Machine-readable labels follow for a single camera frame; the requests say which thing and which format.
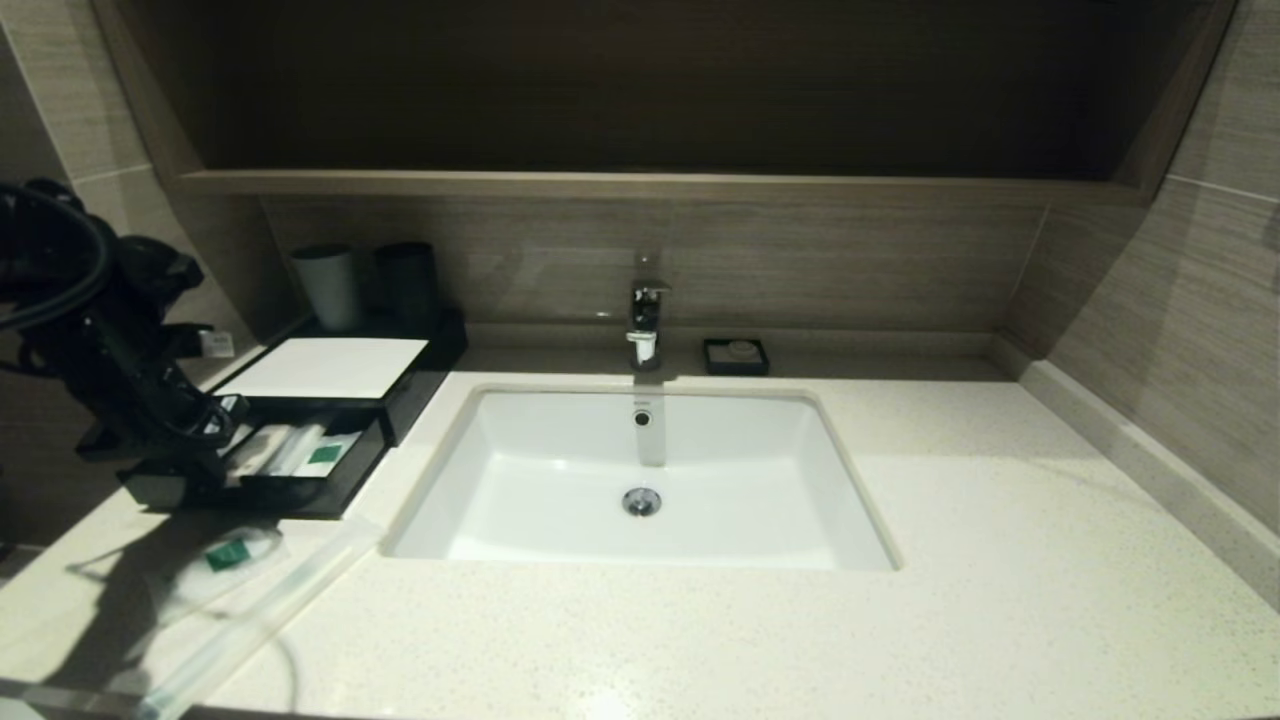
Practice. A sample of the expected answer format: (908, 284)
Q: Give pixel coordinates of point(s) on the white ceramic sink basin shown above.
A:
(720, 480)

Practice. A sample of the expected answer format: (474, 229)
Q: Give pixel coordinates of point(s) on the white paper card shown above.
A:
(330, 366)

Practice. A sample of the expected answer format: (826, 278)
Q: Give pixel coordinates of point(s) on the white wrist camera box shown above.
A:
(217, 345)

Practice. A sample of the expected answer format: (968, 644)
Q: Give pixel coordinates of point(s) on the black pull-out drawer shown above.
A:
(330, 495)

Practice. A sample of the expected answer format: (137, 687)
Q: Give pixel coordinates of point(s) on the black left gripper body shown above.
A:
(140, 385)

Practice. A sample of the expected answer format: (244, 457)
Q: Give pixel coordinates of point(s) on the small clear green-label sachet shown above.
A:
(228, 556)

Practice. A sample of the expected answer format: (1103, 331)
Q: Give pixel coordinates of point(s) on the beige comb packet green label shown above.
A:
(262, 450)

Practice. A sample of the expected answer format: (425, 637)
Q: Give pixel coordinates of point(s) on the chrome drain stopper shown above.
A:
(641, 501)

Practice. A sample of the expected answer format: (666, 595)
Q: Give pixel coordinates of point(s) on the black soap dish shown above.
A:
(712, 368)

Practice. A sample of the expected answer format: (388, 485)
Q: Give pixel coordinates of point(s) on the black cup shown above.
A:
(405, 288)

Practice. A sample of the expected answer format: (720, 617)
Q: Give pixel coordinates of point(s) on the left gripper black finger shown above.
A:
(215, 440)
(105, 442)

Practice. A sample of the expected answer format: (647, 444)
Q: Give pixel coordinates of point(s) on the flat white green-label packet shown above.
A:
(330, 456)

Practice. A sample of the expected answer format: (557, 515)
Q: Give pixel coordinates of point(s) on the pale grey cup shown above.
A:
(326, 288)

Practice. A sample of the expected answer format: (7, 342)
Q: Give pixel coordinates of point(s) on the round beige soap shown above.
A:
(742, 350)

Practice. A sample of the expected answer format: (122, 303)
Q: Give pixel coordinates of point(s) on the long clear toothbrush packet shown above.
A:
(290, 590)

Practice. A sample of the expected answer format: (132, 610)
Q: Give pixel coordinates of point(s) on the wooden wall shelf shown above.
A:
(650, 185)

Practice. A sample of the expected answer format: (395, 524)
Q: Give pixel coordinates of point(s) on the chrome faucet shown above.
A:
(647, 310)

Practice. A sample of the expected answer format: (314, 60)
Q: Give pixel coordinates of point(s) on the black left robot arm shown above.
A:
(130, 275)

